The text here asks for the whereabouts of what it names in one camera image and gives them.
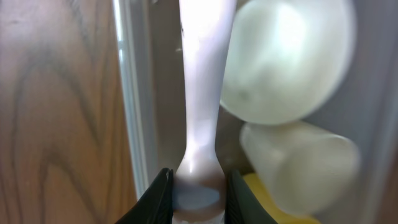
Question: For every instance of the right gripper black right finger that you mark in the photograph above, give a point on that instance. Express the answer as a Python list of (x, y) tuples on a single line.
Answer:
[(242, 207)]

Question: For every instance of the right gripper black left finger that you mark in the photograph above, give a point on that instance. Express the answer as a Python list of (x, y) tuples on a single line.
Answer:
[(155, 205)]

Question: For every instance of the yellow plastic cup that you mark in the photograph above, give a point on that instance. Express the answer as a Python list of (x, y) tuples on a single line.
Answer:
[(263, 197)]

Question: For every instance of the white plastic cup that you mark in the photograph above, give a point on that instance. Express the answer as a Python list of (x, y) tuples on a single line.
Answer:
[(304, 168)]

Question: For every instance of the white plastic bowl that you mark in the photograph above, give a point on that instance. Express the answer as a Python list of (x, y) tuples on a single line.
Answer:
[(287, 58)]

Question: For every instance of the clear plastic storage container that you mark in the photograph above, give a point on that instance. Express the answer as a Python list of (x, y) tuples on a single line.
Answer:
[(363, 109)]

